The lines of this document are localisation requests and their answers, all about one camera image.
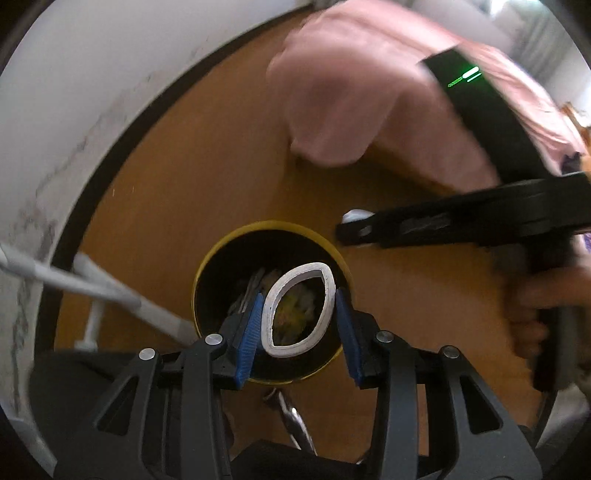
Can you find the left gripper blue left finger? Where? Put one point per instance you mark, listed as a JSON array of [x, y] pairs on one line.
[[241, 332]]

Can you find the black yellow-rimmed trash bin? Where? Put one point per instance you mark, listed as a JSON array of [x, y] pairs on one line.
[[230, 276]]

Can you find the small white paper cup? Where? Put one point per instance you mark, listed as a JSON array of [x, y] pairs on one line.
[[297, 309]]

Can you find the pink bed blanket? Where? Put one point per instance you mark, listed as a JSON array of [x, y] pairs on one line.
[[352, 80]]

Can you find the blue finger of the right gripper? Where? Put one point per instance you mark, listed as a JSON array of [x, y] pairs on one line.
[[358, 227]]

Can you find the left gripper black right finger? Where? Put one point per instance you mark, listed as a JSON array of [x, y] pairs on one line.
[[357, 330]]

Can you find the person's right hand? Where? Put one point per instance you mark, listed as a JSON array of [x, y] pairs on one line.
[[557, 288]]

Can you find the grey desk leg frame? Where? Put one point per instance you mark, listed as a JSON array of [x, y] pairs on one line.
[[89, 280]]

